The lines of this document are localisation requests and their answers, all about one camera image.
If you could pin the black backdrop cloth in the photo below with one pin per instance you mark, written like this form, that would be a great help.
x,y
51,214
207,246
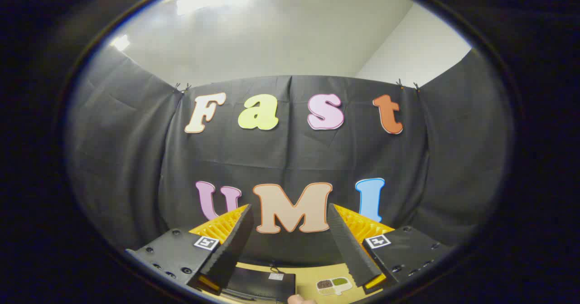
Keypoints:
x,y
290,159

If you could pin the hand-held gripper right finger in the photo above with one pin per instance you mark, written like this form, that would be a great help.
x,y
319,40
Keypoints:
x,y
346,245

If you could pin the white divided grain dish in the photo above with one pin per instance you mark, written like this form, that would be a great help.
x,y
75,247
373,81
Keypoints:
x,y
337,282

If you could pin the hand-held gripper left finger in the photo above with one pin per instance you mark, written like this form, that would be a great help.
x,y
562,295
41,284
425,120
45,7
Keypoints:
x,y
233,245

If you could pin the black toaster oven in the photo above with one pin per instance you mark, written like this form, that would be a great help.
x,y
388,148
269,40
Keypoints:
x,y
258,283

